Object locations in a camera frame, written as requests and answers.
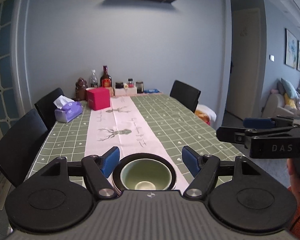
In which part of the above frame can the green checked tablecloth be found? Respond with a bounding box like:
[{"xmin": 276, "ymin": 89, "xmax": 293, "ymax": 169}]
[{"xmin": 29, "ymin": 94, "xmax": 240, "ymax": 184}]

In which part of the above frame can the black chair near left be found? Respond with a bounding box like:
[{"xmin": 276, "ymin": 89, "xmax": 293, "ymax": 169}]
[{"xmin": 0, "ymin": 109, "xmax": 49, "ymax": 187}]

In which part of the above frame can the green ceramic bowl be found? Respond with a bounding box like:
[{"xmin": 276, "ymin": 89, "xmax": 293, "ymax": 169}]
[{"xmin": 120, "ymin": 158, "xmax": 176, "ymax": 191}]

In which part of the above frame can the dark glass jar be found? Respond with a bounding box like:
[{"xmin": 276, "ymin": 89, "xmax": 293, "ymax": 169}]
[{"xmin": 135, "ymin": 81, "xmax": 144, "ymax": 94}]

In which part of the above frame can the black chair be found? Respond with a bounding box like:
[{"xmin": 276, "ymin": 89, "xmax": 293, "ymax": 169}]
[
  {"xmin": 170, "ymin": 80, "xmax": 201, "ymax": 113},
  {"xmin": 0, "ymin": 109, "xmax": 49, "ymax": 187},
  {"xmin": 34, "ymin": 88, "xmax": 64, "ymax": 131}
]

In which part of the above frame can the right hand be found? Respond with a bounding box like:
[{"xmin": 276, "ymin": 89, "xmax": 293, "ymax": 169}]
[{"xmin": 287, "ymin": 159, "xmax": 300, "ymax": 206}]

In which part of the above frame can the clear water bottle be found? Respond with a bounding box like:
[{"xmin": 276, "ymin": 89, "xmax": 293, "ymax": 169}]
[{"xmin": 90, "ymin": 70, "xmax": 98, "ymax": 88}]

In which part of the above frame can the orange steel bowl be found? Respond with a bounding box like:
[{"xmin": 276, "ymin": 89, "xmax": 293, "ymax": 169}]
[{"xmin": 112, "ymin": 153, "xmax": 177, "ymax": 194}]

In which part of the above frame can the black chair far right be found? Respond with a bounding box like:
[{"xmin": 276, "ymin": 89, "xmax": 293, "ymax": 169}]
[{"xmin": 170, "ymin": 80, "xmax": 201, "ymax": 113}]

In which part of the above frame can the white door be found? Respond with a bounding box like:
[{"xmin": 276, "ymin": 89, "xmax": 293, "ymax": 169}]
[{"xmin": 226, "ymin": 8, "xmax": 261, "ymax": 119}]

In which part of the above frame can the pink box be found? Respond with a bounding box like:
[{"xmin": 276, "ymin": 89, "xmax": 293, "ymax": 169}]
[{"xmin": 87, "ymin": 87, "xmax": 110, "ymax": 111}]

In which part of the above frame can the beige sofa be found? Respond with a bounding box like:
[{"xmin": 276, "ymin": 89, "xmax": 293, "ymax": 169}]
[{"xmin": 261, "ymin": 79, "xmax": 300, "ymax": 118}]

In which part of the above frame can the red label spice jar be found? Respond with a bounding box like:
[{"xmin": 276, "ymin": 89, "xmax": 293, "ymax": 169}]
[{"xmin": 127, "ymin": 78, "xmax": 134, "ymax": 88}]

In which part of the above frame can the black chair far left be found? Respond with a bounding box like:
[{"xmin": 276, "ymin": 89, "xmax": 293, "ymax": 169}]
[{"xmin": 34, "ymin": 88, "xmax": 64, "ymax": 131}]

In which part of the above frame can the white towel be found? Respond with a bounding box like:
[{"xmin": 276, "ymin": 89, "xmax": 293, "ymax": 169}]
[{"xmin": 195, "ymin": 105, "xmax": 217, "ymax": 123}]

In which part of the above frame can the black lidded jar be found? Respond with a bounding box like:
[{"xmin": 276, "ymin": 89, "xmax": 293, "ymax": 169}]
[{"xmin": 115, "ymin": 82, "xmax": 124, "ymax": 89}]

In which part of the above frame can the purple tissue pack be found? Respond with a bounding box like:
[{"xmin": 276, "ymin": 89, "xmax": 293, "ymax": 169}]
[{"xmin": 53, "ymin": 95, "xmax": 83, "ymax": 124}]

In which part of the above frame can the framed wall picture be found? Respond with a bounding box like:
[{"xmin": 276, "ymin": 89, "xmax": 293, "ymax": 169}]
[{"xmin": 285, "ymin": 29, "xmax": 298, "ymax": 69}]

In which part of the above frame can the blue packet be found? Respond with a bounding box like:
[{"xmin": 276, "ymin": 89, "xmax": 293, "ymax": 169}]
[{"xmin": 144, "ymin": 89, "xmax": 160, "ymax": 94}]

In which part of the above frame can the white condiment box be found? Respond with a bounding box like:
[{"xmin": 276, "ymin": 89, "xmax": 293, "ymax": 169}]
[{"xmin": 114, "ymin": 87, "xmax": 137, "ymax": 96}]

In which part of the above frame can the red plastic stool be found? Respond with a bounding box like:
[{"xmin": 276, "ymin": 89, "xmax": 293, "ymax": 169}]
[{"xmin": 202, "ymin": 116, "xmax": 211, "ymax": 125}]

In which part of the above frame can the brown liquor bottle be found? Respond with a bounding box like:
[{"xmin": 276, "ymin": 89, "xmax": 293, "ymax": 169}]
[{"xmin": 100, "ymin": 66, "xmax": 112, "ymax": 88}]

